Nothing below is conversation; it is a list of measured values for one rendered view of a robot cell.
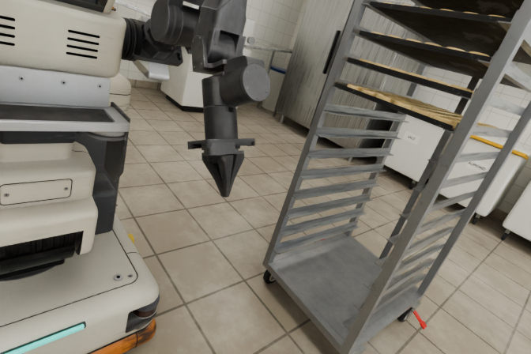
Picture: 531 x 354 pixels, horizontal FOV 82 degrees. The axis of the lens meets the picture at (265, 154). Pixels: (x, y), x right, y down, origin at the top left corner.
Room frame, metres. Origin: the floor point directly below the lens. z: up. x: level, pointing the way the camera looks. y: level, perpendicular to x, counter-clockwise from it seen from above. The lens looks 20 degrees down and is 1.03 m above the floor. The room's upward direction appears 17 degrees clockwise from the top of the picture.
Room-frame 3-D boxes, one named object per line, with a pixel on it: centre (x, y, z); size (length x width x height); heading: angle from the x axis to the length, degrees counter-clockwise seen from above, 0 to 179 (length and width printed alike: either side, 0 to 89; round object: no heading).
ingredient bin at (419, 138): (3.44, -1.61, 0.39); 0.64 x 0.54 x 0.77; 139
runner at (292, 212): (1.32, -0.39, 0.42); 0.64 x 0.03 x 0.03; 134
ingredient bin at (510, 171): (2.99, -2.08, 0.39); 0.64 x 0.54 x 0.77; 137
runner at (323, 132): (1.32, -0.39, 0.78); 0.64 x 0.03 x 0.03; 134
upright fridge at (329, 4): (4.11, -0.72, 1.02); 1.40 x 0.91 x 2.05; 46
